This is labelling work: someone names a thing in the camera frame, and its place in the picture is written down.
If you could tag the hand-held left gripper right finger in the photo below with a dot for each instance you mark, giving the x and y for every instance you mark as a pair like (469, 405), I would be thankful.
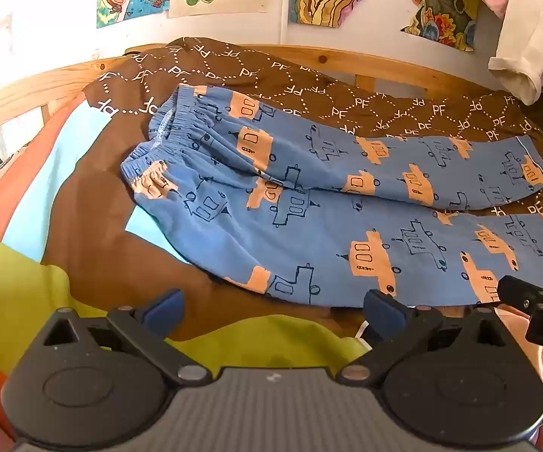
(382, 311)

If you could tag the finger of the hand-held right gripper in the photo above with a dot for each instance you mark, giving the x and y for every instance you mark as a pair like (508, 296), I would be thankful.
(521, 292)

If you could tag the blue printed pants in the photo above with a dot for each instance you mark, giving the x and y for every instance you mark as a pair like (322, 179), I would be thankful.
(328, 197)

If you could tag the white wall pipe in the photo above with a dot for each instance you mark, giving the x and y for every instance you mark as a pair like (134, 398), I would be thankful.
(284, 4)

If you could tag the wooden bed frame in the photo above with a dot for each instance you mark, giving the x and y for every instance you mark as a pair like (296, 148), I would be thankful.
(22, 93)

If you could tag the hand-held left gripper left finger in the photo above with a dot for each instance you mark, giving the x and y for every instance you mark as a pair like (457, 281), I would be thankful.
(167, 310)

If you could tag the brown patterned blanket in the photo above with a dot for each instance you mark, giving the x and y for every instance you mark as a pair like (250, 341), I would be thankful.
(299, 80)

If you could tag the colour block bed sheet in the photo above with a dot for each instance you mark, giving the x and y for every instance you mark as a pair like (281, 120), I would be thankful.
(22, 273)

